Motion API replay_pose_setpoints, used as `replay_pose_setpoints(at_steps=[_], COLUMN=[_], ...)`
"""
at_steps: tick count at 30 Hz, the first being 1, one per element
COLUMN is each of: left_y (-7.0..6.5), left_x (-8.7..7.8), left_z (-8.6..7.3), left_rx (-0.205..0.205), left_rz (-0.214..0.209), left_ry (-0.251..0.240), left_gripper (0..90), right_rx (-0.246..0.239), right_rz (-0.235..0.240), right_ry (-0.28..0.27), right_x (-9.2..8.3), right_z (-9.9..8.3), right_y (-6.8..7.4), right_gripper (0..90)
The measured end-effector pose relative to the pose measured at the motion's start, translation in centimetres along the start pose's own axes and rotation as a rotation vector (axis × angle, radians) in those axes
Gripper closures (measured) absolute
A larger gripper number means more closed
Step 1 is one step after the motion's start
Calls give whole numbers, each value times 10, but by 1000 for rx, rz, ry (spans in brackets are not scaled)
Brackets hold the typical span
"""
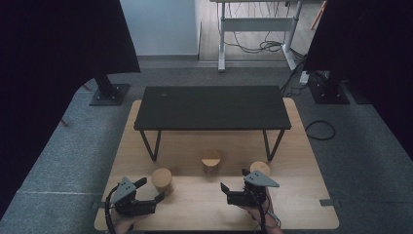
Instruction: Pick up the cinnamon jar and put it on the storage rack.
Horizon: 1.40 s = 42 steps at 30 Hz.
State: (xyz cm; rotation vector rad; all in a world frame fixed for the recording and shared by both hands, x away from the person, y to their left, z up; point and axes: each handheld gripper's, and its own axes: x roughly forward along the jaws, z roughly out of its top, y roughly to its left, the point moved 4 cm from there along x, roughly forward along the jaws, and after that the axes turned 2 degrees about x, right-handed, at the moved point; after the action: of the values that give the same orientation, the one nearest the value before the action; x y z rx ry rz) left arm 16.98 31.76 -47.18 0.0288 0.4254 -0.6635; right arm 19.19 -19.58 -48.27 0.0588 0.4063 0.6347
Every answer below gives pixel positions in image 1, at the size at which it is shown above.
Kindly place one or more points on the black raised shelf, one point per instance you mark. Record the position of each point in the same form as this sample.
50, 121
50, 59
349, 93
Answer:
211, 107

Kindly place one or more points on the white desk frame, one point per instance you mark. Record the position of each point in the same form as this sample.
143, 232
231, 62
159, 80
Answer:
256, 24

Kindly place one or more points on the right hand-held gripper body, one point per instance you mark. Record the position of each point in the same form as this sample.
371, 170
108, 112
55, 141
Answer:
251, 193

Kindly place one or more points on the white power strip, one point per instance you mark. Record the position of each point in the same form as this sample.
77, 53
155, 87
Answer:
304, 78

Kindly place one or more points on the glass jar with orange contents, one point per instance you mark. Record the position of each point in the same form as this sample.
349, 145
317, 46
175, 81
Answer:
161, 178

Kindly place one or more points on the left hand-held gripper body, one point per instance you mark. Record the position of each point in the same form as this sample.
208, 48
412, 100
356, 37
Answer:
130, 203

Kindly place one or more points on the person's left hand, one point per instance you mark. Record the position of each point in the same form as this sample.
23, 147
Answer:
125, 223

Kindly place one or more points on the orange stick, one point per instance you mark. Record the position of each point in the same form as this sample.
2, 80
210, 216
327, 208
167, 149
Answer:
318, 14

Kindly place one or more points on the black curtain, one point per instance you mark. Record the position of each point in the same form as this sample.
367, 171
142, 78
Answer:
373, 48
48, 65

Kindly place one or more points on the black stand base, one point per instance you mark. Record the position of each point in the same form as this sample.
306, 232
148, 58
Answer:
329, 92
108, 94

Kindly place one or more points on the glass jar with red contents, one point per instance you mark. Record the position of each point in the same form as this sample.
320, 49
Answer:
211, 162

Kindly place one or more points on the glass jar with pale contents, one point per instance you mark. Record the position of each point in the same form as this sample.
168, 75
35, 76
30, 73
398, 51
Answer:
259, 167

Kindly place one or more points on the person's right hand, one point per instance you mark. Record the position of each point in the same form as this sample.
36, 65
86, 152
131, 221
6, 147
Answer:
271, 208

